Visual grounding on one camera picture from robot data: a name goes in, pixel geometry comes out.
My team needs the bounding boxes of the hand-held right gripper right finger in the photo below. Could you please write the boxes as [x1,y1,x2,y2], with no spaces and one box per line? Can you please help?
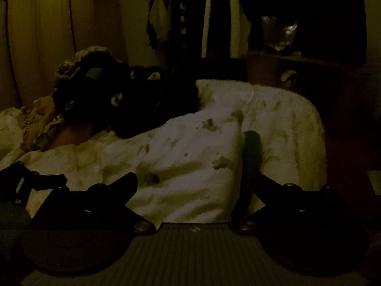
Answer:
[232,173,358,235]

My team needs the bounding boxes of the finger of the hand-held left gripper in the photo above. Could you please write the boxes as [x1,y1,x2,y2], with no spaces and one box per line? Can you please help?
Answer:
[29,173,68,190]

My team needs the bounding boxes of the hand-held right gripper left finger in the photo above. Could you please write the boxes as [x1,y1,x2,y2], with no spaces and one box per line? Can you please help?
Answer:
[36,172,157,235]

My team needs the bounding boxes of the white leaf-print garment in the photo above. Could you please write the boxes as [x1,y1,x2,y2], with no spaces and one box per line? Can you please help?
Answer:
[25,107,246,225]

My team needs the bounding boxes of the pile of dark clothes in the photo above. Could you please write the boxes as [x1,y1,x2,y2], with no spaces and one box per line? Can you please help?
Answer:
[51,56,201,140]

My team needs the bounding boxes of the hanging dark clothes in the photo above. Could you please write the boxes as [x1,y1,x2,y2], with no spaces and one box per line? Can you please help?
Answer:
[169,0,254,59]

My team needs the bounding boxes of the pinkish brown cloth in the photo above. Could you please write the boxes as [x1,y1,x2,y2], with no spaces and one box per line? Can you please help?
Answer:
[54,122,99,150]

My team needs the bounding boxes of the white fluffy blanket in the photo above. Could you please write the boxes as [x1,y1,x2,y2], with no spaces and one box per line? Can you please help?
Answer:
[0,79,327,187]

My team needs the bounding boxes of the orange cloth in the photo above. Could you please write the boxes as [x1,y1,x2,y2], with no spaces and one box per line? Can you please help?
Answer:
[32,96,58,117]

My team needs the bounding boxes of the shiny crumpled plastic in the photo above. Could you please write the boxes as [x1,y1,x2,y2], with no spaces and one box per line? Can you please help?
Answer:
[261,14,299,52]

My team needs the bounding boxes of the dark cabinet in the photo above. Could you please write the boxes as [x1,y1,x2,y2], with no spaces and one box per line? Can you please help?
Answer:
[245,0,371,105]

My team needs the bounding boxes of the hanging white garment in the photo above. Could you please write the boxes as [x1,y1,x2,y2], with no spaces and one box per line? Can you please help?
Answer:
[146,0,172,49]

